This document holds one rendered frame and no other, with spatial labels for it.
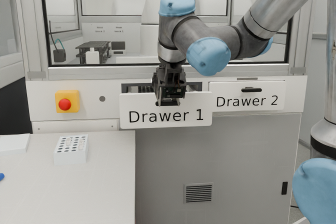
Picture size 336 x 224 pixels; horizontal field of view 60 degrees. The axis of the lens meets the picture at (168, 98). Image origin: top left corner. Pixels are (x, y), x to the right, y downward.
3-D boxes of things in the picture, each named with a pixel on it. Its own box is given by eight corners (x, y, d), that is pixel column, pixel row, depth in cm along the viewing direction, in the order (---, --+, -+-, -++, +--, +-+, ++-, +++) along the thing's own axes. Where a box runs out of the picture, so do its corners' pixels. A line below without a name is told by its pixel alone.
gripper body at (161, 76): (156, 101, 77) (158, 68, 68) (155, 77, 83) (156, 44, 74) (185, 100, 78) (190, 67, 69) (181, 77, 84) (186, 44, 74)
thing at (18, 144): (25, 153, 87) (25, 147, 87) (-7, 157, 85) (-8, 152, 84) (30, 137, 99) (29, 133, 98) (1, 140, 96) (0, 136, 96)
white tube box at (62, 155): (86, 163, 81) (85, 150, 80) (54, 165, 79) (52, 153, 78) (88, 145, 93) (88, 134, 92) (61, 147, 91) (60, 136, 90)
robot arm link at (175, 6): (172, 13, 56) (152, -9, 61) (168, 56, 64) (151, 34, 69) (206, 4, 59) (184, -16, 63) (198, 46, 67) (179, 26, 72)
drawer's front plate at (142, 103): (211, 125, 93) (213, 92, 91) (120, 129, 91) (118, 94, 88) (210, 123, 95) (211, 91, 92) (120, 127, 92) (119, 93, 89)
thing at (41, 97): (303, 112, 113) (307, 75, 110) (30, 121, 103) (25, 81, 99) (228, 71, 205) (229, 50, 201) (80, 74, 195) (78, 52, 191)
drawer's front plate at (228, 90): (283, 109, 110) (286, 81, 107) (208, 112, 107) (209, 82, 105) (281, 108, 112) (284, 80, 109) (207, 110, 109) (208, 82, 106)
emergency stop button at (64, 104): (70, 111, 96) (69, 99, 95) (58, 111, 96) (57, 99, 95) (72, 108, 99) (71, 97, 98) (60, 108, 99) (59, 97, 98)
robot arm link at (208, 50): (251, 43, 57) (219, 13, 63) (207, 49, 51) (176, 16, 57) (235, 74, 62) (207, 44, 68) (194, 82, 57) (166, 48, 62)
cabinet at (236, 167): (285, 279, 133) (306, 112, 113) (53, 300, 123) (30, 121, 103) (224, 174, 225) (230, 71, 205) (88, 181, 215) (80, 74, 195)
